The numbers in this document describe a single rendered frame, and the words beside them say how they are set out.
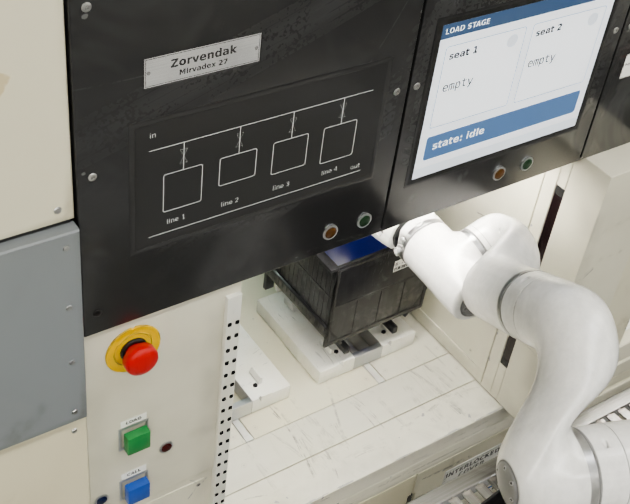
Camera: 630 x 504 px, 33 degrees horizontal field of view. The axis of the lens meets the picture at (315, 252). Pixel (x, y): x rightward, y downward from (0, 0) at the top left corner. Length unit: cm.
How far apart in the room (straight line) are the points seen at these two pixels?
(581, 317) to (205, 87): 48
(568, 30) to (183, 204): 53
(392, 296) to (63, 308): 81
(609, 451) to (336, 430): 69
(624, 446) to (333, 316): 66
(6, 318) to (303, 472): 76
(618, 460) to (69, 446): 61
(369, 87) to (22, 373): 47
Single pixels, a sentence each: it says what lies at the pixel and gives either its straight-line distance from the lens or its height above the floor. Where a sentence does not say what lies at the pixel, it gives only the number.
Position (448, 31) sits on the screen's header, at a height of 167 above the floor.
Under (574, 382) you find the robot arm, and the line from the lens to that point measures 118.
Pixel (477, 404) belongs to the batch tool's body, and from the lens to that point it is 187.
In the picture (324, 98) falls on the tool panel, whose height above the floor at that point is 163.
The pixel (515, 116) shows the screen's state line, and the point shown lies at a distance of 136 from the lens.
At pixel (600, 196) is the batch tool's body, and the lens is 154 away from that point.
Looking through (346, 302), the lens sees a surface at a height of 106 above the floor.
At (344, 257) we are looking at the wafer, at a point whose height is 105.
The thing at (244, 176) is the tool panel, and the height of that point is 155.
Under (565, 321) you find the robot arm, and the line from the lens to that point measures 120.
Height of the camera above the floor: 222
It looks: 40 degrees down
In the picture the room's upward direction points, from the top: 8 degrees clockwise
